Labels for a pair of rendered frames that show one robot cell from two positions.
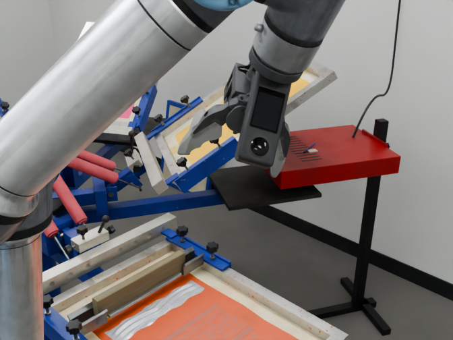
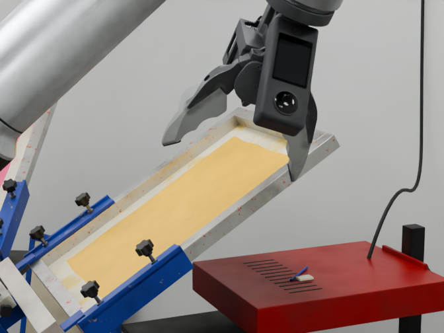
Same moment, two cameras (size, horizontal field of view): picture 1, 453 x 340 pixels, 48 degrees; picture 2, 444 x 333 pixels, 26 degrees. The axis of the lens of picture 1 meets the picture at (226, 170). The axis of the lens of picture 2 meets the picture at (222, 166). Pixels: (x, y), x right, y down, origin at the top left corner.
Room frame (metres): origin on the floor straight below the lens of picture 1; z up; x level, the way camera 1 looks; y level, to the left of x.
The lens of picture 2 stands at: (-0.31, 0.12, 1.94)
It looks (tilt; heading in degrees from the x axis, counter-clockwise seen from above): 11 degrees down; 353
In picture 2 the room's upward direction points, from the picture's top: straight up
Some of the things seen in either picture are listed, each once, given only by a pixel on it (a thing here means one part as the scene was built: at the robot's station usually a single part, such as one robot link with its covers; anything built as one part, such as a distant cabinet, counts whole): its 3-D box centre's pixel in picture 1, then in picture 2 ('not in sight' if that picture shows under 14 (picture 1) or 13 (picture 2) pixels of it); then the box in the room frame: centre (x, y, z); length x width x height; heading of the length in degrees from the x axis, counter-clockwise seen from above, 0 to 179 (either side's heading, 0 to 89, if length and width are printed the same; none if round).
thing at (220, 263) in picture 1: (197, 256); not in sight; (1.58, 0.11, 0.98); 0.30 x 0.05 x 0.07; 47
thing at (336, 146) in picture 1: (320, 153); (317, 285); (2.34, -0.47, 1.06); 0.61 x 0.46 x 0.12; 107
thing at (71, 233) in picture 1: (83, 243); not in sight; (1.60, 0.53, 1.02); 0.17 x 0.06 x 0.05; 47
